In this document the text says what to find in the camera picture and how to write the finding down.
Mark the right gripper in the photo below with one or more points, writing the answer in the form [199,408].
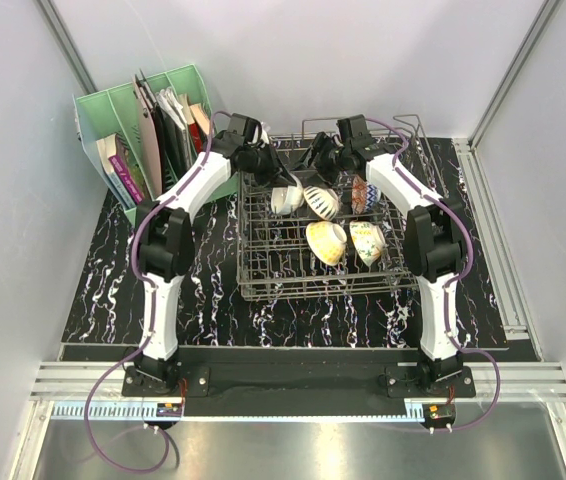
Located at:
[321,146]

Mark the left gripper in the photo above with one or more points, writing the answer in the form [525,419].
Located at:
[274,167]

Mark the plain white bowl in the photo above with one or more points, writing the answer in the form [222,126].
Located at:
[286,200]

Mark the white bowl black stripes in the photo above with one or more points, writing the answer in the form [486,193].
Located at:
[323,202]

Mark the blue zigzag pattern bowl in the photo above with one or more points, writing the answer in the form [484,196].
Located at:
[364,196]

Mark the grey wire dish rack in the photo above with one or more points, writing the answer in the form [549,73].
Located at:
[353,220]

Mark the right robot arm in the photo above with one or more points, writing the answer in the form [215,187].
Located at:
[437,248]

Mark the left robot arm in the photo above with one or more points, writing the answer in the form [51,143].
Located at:
[163,247]

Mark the yellow checked bowl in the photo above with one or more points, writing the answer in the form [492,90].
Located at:
[327,241]

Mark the green floral bowl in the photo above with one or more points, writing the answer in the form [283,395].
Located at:
[368,241]

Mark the red book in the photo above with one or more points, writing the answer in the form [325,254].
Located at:
[198,125]

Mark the white papers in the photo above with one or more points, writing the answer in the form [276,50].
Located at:
[168,102]

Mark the pink folder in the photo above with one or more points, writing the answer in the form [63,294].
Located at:
[151,159]

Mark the green file organizer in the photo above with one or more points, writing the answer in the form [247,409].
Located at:
[114,111]

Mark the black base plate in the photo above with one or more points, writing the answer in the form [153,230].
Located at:
[295,383]

